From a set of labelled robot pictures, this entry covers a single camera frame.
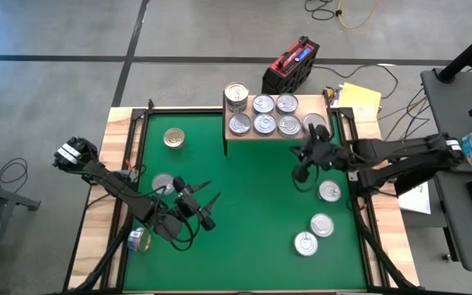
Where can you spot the thick black pole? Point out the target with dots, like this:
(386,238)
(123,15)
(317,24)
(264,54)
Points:
(414,184)
(465,53)

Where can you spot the grey desk top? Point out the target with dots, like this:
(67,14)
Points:
(457,229)
(445,114)

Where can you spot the silver lid blue label can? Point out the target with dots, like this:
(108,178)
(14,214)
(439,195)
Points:
(329,190)
(287,103)

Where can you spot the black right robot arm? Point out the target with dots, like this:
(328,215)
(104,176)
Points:
(404,151)

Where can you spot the silver lid red label can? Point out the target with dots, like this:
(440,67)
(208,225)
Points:
(240,124)

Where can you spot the yellow black connector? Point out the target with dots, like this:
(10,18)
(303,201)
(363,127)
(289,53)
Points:
(328,92)

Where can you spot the red black toolbox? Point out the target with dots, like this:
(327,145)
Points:
(289,67)

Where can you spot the wooden shelf black metal frame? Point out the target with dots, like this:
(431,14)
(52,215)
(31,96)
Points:
(269,137)

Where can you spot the green table mat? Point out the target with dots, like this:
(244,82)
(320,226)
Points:
(252,246)

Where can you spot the yellow paper folder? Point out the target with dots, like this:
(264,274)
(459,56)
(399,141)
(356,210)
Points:
(359,98)

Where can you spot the white paper sheet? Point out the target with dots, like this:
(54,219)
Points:
(418,201)

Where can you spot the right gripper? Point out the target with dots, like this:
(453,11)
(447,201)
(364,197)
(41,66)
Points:
(328,155)

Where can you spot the silver lid green label can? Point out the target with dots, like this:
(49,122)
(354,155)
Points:
(316,118)
(322,224)
(264,124)

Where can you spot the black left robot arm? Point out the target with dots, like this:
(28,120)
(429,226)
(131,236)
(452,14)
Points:
(109,180)

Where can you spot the gold lid pink label can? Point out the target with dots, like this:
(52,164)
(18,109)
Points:
(137,241)

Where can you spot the silver lid pink label can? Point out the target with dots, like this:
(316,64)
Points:
(305,243)

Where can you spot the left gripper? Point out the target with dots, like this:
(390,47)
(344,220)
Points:
(189,207)

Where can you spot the silver lid teal white can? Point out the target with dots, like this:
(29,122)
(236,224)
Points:
(160,182)

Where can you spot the black aluminium table frame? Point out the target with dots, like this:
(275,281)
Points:
(187,110)

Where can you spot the blue teal label can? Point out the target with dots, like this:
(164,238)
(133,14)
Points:
(263,103)

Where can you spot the gold lid blue label can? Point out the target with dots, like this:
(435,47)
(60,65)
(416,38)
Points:
(174,137)
(236,93)
(236,110)

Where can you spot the grey metal stand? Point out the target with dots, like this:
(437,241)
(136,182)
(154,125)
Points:
(2,196)

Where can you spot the teal label barcode can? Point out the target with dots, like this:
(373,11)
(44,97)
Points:
(289,125)

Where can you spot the silver metal bracket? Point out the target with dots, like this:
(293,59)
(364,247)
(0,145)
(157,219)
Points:
(352,176)

